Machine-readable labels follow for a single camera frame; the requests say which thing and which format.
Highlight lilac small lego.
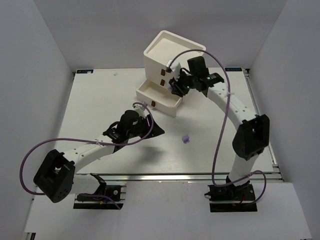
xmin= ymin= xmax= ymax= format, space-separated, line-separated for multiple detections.
xmin=181 ymin=134 xmax=190 ymax=144

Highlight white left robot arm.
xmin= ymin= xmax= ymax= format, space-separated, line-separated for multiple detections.
xmin=33 ymin=110 xmax=165 ymax=203

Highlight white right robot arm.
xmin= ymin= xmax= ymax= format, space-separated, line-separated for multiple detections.
xmin=165 ymin=56 xmax=270 ymax=188

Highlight white drawer cabinet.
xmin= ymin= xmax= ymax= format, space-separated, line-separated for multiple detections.
xmin=143 ymin=30 xmax=206 ymax=89

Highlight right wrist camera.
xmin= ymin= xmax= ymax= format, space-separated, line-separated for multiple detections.
xmin=165 ymin=59 xmax=181 ymax=75

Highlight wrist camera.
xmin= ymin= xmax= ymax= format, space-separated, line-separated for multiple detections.
xmin=132 ymin=102 xmax=147 ymax=113
xmin=165 ymin=59 xmax=181 ymax=75

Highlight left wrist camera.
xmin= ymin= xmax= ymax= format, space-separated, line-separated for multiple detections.
xmin=132 ymin=102 xmax=147 ymax=113

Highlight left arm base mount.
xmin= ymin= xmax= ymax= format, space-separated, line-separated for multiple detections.
xmin=73 ymin=183 xmax=127 ymax=210

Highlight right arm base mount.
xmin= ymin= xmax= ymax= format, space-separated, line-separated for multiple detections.
xmin=204 ymin=184 xmax=258 ymax=213

